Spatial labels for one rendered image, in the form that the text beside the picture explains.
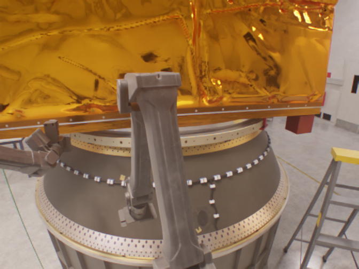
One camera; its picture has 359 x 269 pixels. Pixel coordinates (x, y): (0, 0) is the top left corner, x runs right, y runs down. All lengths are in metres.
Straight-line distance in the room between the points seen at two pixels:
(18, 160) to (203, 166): 0.81
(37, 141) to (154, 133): 0.53
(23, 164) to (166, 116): 0.49
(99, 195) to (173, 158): 0.89
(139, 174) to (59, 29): 0.69
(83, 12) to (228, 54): 0.69
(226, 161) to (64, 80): 0.90
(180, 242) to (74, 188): 1.02
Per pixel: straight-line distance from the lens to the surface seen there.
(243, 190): 1.26
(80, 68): 0.98
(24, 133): 1.16
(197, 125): 1.08
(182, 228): 0.36
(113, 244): 1.19
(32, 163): 0.71
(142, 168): 0.56
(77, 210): 1.31
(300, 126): 1.62
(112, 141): 1.08
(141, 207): 0.74
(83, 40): 0.98
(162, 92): 0.34
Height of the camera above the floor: 2.07
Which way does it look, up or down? 20 degrees down
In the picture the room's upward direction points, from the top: straight up
